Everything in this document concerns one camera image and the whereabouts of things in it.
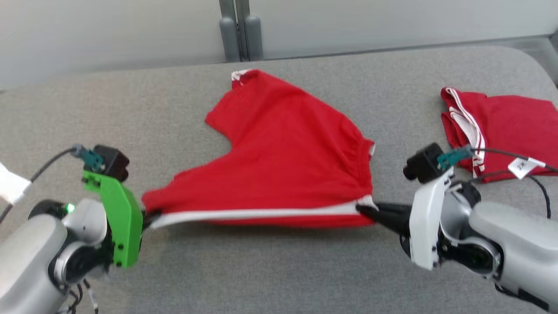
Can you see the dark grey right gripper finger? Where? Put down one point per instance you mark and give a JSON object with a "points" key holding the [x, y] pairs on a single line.
{"points": [[396, 208], [392, 221]]}

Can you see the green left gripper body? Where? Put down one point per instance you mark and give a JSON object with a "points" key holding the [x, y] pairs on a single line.
{"points": [[124, 226]]}

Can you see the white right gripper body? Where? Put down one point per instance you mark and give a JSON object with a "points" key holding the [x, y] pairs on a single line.
{"points": [[425, 226]]}

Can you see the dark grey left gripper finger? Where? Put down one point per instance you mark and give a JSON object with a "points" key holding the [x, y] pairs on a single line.
{"points": [[149, 216]]}

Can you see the red shorts with white trim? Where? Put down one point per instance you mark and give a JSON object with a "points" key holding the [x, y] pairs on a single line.
{"points": [[283, 152]]}

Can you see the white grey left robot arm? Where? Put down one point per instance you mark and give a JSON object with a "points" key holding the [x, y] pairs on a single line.
{"points": [[26, 261]]}

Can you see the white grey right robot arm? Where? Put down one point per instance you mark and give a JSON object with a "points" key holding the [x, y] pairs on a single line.
{"points": [[514, 235]]}

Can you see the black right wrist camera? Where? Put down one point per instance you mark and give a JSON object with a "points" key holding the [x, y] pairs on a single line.
{"points": [[425, 163]]}

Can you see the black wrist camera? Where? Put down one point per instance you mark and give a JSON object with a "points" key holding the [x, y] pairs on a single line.
{"points": [[114, 163], [425, 163]]}

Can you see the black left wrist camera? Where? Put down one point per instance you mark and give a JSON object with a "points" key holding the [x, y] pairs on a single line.
{"points": [[114, 163]]}

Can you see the grey partition post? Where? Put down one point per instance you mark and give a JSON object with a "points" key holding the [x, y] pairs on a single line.
{"points": [[229, 39]]}

